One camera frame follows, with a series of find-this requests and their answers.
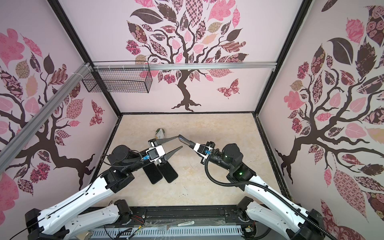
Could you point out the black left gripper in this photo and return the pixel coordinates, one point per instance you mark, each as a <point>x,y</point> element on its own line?
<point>157,142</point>

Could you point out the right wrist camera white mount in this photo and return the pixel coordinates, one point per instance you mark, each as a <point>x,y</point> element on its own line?
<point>200,151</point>

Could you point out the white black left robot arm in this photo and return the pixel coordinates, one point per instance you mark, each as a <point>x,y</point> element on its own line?
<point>68,218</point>

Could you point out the black phone case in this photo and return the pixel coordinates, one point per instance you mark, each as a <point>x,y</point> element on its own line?
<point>153,173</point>

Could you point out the black wire basket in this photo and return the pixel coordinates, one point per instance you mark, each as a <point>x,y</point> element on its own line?
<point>119,77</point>

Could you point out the aluminium rail left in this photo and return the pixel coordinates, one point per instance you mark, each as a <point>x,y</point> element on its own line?
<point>12,149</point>

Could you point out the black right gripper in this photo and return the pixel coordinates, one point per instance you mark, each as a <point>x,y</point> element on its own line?
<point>212,146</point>

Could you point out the crushed green drink can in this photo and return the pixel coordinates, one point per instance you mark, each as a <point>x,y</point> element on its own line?
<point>160,134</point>

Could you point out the white slotted cable duct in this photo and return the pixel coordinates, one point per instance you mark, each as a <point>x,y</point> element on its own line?
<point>171,233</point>

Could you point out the aluminium rail back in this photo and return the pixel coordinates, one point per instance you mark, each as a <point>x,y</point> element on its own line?
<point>198,66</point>

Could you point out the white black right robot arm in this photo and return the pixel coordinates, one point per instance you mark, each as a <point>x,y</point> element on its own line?
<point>275,212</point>

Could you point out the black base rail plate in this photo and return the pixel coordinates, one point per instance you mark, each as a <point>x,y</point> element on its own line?
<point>191,216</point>

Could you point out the black smartphone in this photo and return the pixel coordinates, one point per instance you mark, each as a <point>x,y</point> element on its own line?
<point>168,172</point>

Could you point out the aluminium rail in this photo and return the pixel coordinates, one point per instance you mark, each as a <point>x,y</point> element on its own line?
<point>198,66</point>
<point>12,149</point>

